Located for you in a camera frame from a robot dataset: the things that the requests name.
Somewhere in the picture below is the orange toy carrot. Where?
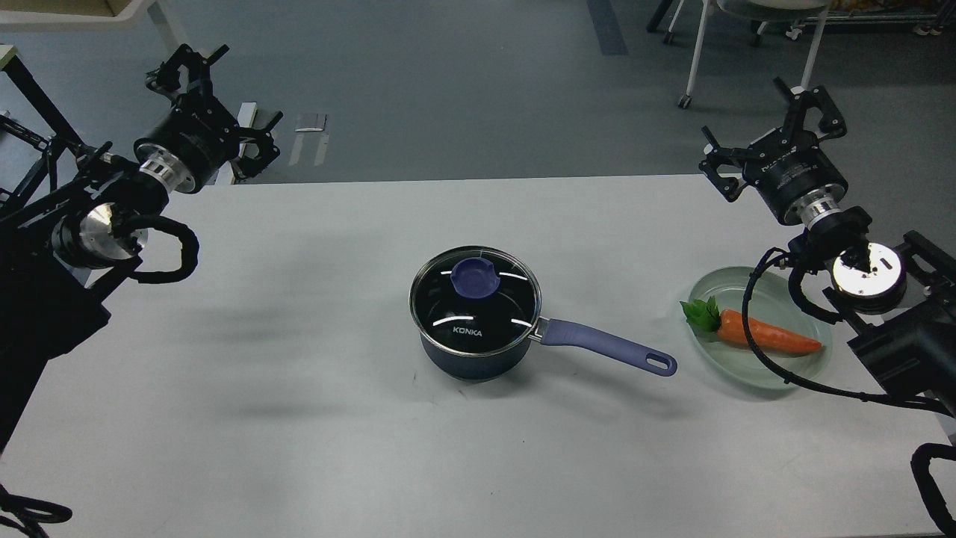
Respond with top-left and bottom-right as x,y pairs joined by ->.
679,297 -> 823,356

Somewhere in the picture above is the glass lid with blue knob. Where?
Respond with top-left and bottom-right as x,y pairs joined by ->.
409,246 -> 542,356

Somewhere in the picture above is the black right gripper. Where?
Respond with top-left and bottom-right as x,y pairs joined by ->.
699,76 -> 849,226

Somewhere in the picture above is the light green plate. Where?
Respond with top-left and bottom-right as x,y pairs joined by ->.
687,266 -> 834,392

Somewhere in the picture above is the black metal rack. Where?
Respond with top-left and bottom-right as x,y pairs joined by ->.
2,44 -> 84,217

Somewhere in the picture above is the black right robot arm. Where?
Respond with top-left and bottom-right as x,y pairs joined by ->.
689,78 -> 955,418

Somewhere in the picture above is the white desk frame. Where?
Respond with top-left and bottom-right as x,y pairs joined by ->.
0,0 -> 258,186

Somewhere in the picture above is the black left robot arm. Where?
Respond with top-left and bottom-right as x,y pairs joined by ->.
1,44 -> 282,445

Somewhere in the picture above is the white rolling chair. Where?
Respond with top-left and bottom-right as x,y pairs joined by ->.
676,1 -> 831,110

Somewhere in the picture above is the blue pot with handle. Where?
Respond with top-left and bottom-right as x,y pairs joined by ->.
409,245 -> 678,383

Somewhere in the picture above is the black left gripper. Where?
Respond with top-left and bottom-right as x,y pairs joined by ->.
134,43 -> 284,194

